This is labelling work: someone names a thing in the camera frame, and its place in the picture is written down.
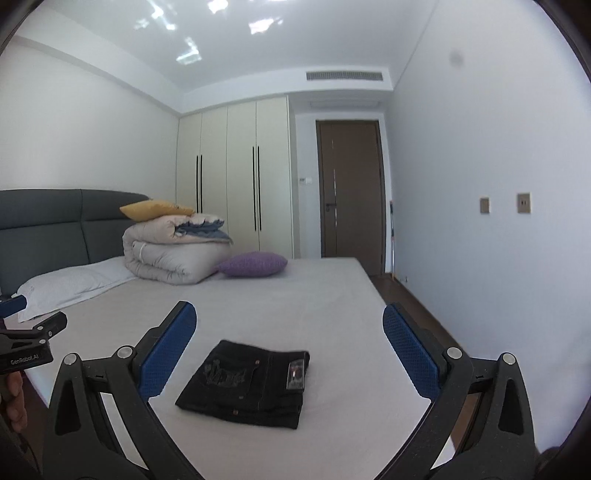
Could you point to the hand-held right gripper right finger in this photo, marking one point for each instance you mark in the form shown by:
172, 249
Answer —
408, 350

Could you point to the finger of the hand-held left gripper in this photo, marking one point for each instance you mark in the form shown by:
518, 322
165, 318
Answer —
14, 304
48, 325

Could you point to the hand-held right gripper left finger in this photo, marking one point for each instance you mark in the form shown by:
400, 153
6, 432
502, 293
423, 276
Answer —
166, 350

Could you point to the black pants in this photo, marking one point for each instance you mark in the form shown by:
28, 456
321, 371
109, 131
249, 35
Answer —
249, 387

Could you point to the person's left hand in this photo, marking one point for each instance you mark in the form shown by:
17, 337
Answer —
14, 401

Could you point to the white pillow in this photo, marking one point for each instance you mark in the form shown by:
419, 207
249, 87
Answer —
69, 286

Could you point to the grey padded headboard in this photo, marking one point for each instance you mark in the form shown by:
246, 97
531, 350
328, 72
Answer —
51, 230

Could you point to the folded beige quilt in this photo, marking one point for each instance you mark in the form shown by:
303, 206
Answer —
171, 254

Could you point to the purple pillow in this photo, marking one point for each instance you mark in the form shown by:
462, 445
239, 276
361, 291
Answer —
251, 264

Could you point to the white bed mattress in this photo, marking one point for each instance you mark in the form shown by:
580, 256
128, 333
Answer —
286, 309

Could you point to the yellow pillow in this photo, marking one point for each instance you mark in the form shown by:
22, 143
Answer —
154, 209

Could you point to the brown door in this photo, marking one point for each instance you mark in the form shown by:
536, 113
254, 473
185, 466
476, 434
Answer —
353, 194

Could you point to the cream wardrobe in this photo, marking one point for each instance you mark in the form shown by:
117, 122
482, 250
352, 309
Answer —
231, 184

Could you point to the air vent grille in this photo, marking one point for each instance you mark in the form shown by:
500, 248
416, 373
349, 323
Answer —
344, 75

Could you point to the small brown wall plate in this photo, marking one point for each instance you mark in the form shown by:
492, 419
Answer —
484, 205

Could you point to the large brown wall plate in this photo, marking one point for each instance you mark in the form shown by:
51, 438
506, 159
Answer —
524, 203

